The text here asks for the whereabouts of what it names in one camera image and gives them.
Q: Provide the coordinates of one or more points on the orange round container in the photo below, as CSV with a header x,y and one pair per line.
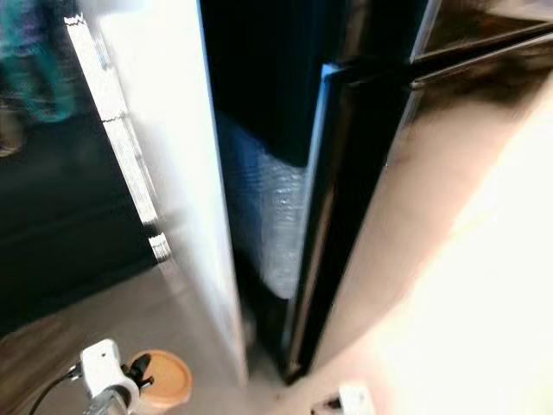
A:
x,y
168,380

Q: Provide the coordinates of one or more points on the bubble wrap sheet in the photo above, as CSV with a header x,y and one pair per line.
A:
x,y
268,216

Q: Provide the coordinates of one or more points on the black glossy fridge door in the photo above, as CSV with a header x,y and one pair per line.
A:
x,y
346,225

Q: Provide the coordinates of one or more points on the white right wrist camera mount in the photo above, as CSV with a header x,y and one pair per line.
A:
x,y
357,399

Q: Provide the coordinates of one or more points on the teal clothes hanger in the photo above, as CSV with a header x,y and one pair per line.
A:
x,y
43,69

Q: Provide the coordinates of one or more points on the black fridge cabinet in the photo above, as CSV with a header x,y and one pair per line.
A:
x,y
259,60

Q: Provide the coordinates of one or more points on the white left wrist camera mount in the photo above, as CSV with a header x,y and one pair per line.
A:
x,y
101,363

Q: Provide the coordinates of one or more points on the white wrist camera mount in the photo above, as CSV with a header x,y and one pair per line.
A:
x,y
357,399
101,363

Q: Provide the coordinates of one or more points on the white fridge door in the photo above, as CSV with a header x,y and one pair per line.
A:
x,y
164,130

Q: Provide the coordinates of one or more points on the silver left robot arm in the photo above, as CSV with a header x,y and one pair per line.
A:
x,y
114,401

